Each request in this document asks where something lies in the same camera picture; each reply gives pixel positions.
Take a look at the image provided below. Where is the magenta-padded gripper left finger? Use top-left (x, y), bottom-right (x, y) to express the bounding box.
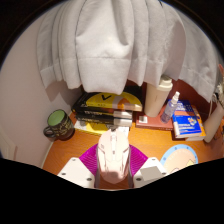
top-left (57, 146), bottom-right (101, 189)

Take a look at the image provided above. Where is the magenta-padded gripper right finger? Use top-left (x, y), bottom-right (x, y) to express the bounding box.
top-left (128, 144), bottom-right (168, 189)

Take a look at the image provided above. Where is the pink computer mouse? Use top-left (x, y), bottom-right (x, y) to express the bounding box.
top-left (95, 128), bottom-right (131, 185)

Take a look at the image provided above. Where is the yellow and white book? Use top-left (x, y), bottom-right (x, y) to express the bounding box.
top-left (73, 119), bottom-right (116, 135)

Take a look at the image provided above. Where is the dark red book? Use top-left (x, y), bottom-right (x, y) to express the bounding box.
top-left (134, 103), bottom-right (174, 132)

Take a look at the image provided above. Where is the dark mug with green inside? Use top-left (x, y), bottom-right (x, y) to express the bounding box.
top-left (43, 109), bottom-right (76, 142)

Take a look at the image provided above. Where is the clear spray bottle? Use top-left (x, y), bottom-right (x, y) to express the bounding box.
top-left (160, 91), bottom-right (181, 124)

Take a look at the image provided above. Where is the orange book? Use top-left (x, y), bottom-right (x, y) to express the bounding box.
top-left (173, 105), bottom-right (208, 142)

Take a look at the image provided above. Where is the beige tumbler with lid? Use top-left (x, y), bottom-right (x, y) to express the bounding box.
top-left (143, 74), bottom-right (174, 118)

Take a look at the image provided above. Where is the yellow and black book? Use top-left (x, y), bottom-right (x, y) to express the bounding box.
top-left (71, 92), bottom-right (144, 113)

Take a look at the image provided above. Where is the white vase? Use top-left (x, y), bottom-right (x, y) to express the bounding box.
top-left (203, 101), bottom-right (224, 144)

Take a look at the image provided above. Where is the white curtain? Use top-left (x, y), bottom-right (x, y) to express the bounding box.
top-left (35, 0), bottom-right (224, 103)

